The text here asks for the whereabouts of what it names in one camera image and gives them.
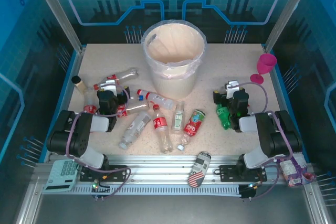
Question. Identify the clear red label cola bottle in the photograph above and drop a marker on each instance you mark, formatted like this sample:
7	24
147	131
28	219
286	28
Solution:
160	124
89	99
136	107

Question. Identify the clear red white label bottle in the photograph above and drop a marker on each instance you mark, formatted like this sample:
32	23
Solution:
126	74

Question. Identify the green plastic bottle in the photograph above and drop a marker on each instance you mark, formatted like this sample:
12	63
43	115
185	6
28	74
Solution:
223	117

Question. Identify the grey label clear bottle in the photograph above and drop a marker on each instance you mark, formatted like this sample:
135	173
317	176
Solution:
136	127

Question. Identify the small green label clear bottle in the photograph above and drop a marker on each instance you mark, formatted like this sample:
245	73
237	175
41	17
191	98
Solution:
178	119

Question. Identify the cream plastic waste bin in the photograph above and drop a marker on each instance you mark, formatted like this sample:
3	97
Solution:
170	85

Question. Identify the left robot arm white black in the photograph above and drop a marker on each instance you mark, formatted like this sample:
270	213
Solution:
78	140

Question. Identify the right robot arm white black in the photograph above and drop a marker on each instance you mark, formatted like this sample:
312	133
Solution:
275	140

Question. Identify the clear plastic bin liner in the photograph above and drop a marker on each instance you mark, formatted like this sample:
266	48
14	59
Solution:
194	62

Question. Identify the white label red cap bottle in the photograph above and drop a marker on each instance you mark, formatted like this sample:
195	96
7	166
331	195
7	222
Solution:
157	99

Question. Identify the pink plastic goblet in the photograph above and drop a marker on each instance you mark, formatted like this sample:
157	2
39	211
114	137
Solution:
266	62

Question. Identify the crushed flag print can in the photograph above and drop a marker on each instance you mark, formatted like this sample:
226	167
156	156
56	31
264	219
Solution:
200	166

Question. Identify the purple white snack pouch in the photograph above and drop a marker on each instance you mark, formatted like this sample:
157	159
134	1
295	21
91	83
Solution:
295	171

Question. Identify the pale green calculator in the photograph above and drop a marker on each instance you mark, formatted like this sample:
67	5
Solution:
56	179

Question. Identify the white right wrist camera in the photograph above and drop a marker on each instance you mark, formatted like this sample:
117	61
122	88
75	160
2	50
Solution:
232	90

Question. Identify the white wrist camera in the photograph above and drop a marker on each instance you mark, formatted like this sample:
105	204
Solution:
232	90
109	86

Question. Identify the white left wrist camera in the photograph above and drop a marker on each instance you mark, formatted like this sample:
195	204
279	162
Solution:
109	86

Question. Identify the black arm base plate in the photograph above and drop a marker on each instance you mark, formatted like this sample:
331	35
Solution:
118	174
228	172

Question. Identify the aluminium mounting rail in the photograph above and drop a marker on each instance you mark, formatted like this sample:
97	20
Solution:
157	166

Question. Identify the aluminium frame post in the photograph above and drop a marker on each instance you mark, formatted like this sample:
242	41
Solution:
63	16
283	16

